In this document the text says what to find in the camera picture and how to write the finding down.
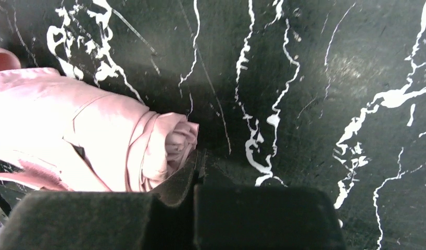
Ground black and pink folding umbrella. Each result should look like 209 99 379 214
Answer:
0 48 199 192

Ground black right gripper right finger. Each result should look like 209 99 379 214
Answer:
194 151 346 249

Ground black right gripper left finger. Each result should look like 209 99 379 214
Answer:
0 153 198 249

